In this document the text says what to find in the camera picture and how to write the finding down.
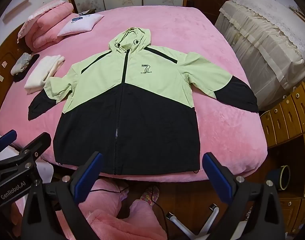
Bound green and black hooded jacket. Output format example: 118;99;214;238
28;27;259;175

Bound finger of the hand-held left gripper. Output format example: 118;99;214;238
0;129;18;155
16;133;52;163

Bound white printed pillow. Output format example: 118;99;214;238
57;14;105;37

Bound person's pink pajama legs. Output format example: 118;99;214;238
14;177;168;240

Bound patterned slipper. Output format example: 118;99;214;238
139;186;160;205

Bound black cable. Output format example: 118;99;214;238
90;185;173;240

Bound white chair base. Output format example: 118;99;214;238
166;204;233;240

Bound grey patterned folded cloth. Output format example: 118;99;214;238
11;52;33;76

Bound white cloth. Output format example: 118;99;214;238
0;132;53;183

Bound dark cloth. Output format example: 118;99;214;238
13;54;40;82

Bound wooden wall shelf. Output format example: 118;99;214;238
4;0;33;22

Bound cream folded cloth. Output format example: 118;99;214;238
24;54;66;95

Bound pink folded quilt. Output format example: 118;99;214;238
17;0;74;52

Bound pink bed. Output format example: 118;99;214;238
0;6;268;182

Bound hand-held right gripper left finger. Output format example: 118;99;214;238
20;151;104;240

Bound wooden headboard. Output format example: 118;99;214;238
0;22;30;130

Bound wooden drawer cabinet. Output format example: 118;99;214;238
259;81;305;235

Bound dark bin with yellow rim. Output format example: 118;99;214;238
266;165;291;191

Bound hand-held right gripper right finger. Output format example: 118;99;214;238
202;152;285;240

